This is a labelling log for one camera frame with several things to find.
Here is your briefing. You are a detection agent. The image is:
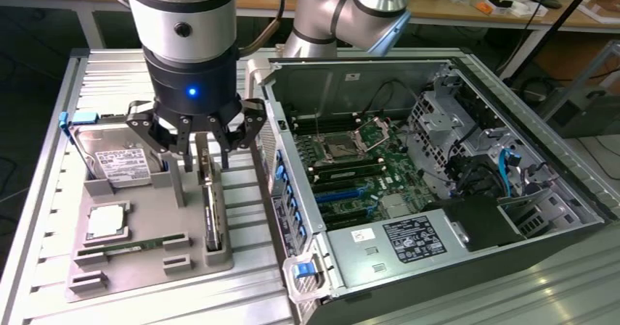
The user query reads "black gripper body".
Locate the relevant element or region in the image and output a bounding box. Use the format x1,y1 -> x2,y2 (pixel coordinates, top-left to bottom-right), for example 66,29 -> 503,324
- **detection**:
142,48 -> 241,118

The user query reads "graphics card with black fan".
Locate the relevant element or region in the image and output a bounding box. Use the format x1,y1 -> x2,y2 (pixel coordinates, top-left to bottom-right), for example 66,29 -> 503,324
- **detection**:
194,131 -> 224,252

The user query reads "blue disk caddy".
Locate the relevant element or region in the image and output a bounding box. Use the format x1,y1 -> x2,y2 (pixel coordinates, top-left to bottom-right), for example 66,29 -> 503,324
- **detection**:
57,110 -> 168,176

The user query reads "silver hard disk drive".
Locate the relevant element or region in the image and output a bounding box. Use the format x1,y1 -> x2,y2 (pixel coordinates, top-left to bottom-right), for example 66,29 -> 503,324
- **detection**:
72,121 -> 164,190

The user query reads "CPU socket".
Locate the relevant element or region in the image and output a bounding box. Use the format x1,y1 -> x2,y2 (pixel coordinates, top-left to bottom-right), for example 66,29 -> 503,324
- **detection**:
321,134 -> 359,161

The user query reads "installed black RAM stick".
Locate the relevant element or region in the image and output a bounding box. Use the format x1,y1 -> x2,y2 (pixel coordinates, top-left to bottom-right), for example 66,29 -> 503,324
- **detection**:
311,163 -> 383,184

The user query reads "grey parts rack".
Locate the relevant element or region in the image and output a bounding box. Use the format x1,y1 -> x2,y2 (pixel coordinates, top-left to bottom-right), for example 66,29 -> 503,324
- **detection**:
61,151 -> 236,304

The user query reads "blue expansion slot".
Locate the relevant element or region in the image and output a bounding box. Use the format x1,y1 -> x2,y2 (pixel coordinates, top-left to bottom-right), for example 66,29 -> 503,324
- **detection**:
313,186 -> 364,205

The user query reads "metal socket cover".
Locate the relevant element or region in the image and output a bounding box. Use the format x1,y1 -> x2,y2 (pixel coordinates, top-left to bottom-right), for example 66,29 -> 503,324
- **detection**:
351,117 -> 392,152

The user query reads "silver CPU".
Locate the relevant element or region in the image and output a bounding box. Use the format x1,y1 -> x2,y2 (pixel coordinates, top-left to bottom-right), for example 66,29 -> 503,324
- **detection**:
85,205 -> 128,239

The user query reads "green motherboard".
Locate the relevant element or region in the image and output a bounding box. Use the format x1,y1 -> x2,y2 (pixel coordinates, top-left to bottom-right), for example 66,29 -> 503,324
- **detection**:
292,116 -> 439,231

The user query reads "black expansion slot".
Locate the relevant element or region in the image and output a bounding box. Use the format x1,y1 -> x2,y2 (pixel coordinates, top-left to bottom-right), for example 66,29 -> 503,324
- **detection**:
319,208 -> 371,230

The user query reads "green RAM stick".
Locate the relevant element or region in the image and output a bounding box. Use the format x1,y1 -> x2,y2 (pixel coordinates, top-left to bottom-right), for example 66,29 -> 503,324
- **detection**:
76,234 -> 188,259

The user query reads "perforated metal disk bay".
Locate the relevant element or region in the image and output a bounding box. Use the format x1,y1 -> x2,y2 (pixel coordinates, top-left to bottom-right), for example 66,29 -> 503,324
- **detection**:
406,69 -> 508,195

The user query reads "silver power supply unit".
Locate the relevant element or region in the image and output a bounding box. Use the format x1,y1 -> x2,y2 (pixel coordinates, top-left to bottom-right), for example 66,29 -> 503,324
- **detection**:
324,208 -> 471,290

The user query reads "black open PC case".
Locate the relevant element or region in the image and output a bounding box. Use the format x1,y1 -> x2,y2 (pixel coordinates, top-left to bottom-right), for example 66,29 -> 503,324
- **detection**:
243,55 -> 611,325

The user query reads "dark grey box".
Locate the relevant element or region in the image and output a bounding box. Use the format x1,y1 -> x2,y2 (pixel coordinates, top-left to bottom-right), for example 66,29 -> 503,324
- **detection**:
549,89 -> 620,139

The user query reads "black tripod pole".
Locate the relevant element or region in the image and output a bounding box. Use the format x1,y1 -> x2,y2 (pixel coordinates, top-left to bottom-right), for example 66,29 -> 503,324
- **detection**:
498,0 -> 609,79

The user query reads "grey case corner handle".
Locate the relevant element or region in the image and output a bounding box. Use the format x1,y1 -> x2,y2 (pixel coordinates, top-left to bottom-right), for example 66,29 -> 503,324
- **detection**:
281,254 -> 331,304
244,58 -> 277,101

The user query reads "black looped wire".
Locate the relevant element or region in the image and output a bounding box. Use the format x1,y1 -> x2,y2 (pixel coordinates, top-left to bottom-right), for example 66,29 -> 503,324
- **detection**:
364,80 -> 420,118

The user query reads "black wire bundle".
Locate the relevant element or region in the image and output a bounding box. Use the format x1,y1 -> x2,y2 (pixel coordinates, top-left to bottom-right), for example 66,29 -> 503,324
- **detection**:
442,152 -> 502,201

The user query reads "blue SATA wire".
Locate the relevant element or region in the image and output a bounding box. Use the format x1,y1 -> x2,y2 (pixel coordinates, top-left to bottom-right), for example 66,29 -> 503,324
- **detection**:
494,146 -> 523,199

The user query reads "aluminium frame stand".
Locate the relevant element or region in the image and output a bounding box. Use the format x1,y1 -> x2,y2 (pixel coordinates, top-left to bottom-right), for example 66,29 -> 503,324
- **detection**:
534,38 -> 620,123

